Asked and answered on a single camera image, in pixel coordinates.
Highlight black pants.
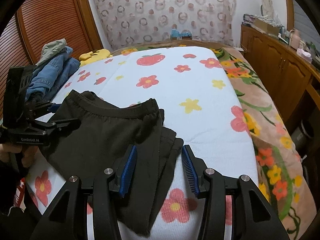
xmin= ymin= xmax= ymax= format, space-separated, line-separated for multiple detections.
xmin=41 ymin=91 xmax=183 ymax=236

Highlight left hand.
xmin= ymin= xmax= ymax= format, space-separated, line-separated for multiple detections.
xmin=0 ymin=143 xmax=39 ymax=167

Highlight blue denim jeans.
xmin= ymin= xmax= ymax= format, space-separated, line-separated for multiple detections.
xmin=25 ymin=46 xmax=80 ymax=102

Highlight floral pink blanket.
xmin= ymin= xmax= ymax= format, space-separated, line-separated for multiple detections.
xmin=113 ymin=41 xmax=316 ymax=239

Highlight grey-green folded pants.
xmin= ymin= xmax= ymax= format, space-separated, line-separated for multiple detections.
xmin=36 ymin=38 xmax=67 ymax=66

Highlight yellow plush toy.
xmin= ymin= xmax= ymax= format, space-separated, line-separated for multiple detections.
xmin=79 ymin=49 xmax=112 ymax=67

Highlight wooden louvered wardrobe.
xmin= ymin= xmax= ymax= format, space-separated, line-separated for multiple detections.
xmin=0 ymin=0 xmax=104 ymax=120

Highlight pink circle-pattern curtain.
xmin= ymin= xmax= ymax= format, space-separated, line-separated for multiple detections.
xmin=94 ymin=0 xmax=236 ymax=50

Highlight wooden sideboard cabinet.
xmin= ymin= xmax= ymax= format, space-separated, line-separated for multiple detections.
xmin=240 ymin=24 xmax=319 ymax=132

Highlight white floral bed sheet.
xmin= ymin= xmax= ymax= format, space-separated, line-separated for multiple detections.
xmin=24 ymin=45 xmax=259 ymax=240

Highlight blue box by curtain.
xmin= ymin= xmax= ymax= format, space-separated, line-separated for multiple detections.
xmin=170 ymin=29 xmax=193 ymax=40

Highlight pink jug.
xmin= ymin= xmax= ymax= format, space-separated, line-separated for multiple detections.
xmin=289 ymin=29 xmax=301 ymax=50

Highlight cardboard box on sideboard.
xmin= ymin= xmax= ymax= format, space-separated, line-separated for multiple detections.
xmin=253 ymin=18 xmax=280 ymax=36

